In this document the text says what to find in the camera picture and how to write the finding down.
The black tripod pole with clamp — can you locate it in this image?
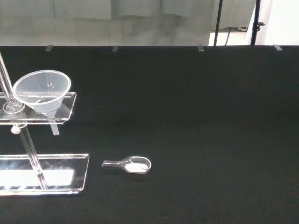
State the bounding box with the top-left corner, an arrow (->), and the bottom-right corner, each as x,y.
250,0 -> 266,46

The clear glass weighing funnel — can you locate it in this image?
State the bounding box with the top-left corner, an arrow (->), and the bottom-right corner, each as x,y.
101,156 -> 152,175

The clear acrylic funnel stand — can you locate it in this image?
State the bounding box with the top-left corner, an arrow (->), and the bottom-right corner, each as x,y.
0,51 -> 90,196

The black bench cloth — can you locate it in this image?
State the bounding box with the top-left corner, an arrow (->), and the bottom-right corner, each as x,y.
0,45 -> 299,224

